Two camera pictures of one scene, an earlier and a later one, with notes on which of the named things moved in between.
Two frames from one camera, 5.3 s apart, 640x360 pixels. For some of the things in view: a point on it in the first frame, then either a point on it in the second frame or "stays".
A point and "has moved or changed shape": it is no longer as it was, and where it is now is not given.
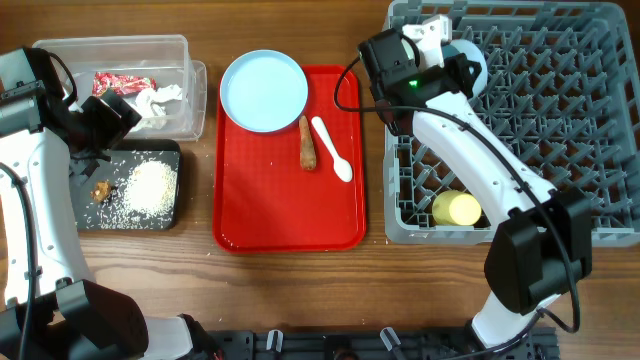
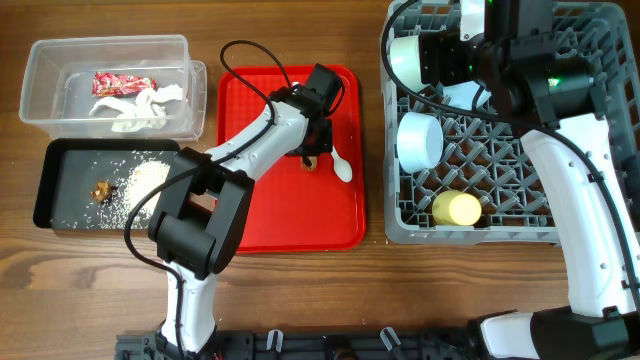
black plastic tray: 139,189 stays
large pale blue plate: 264,91 has moved or changed shape
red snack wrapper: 122,84 stays
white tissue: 152,118 stays
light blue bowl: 459,46 has moved or changed shape
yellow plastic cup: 456,207 stays
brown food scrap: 101,192 stays
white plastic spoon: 341,166 stays
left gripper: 115,127 to 323,146
